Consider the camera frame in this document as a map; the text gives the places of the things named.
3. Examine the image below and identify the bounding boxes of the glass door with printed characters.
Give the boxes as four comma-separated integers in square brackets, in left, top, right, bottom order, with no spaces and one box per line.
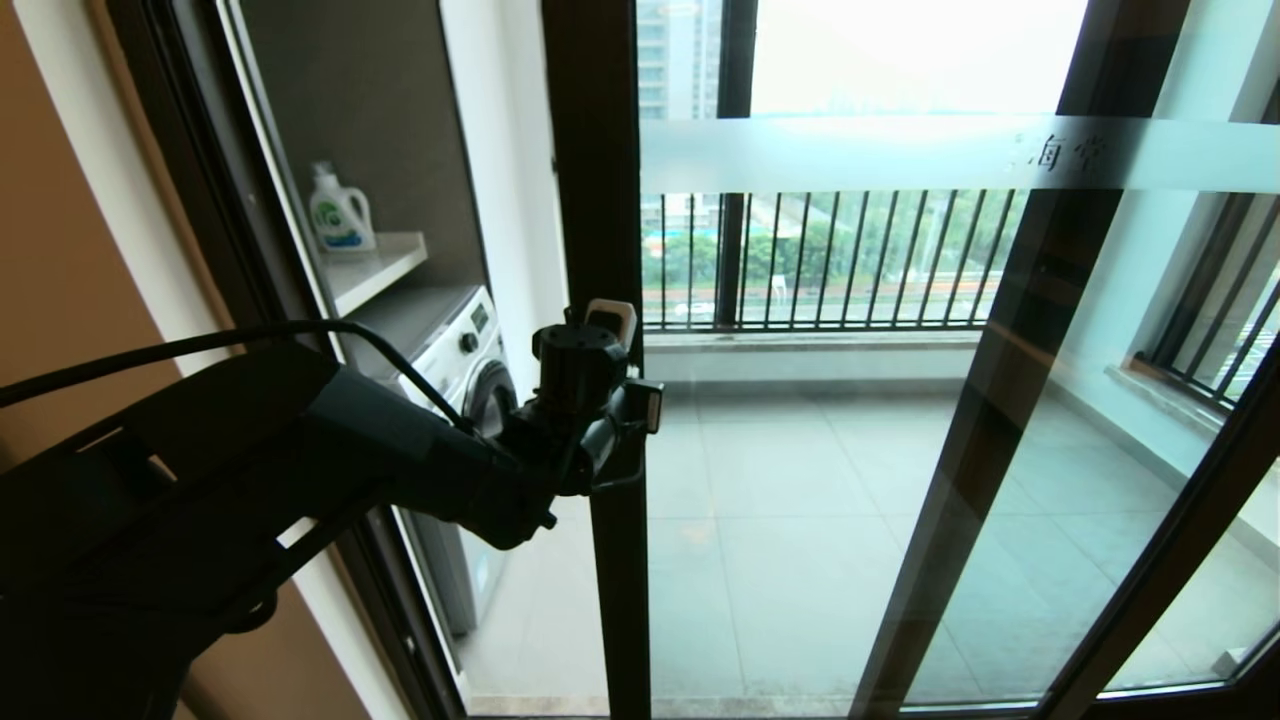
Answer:
[540,0,1280,720]

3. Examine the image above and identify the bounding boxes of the silver front-load washing machine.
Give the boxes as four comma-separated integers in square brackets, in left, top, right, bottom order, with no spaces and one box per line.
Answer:
[345,285,523,638]

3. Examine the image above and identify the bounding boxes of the long grey stone window sill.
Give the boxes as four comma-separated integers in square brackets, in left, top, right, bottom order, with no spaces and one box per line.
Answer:
[645,330,986,355]

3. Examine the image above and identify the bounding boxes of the black long window railing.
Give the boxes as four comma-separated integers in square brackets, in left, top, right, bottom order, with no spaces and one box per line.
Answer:
[645,190,1031,331]

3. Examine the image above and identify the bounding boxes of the white stone shelf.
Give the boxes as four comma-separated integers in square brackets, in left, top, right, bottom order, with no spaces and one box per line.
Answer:
[325,232,429,317]

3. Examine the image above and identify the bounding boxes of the white detergent bottle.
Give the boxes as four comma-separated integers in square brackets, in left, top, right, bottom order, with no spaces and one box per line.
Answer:
[305,160,376,251]

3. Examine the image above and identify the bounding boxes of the short grey stone window sill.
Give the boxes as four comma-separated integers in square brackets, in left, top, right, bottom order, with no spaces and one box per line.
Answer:
[1105,365,1280,466]

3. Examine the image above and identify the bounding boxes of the black short window railing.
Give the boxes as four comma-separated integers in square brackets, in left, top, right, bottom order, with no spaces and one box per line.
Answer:
[1140,195,1280,411]

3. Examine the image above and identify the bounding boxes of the black sliding door frame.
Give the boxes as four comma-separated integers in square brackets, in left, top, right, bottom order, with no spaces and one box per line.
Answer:
[855,0,1280,720]

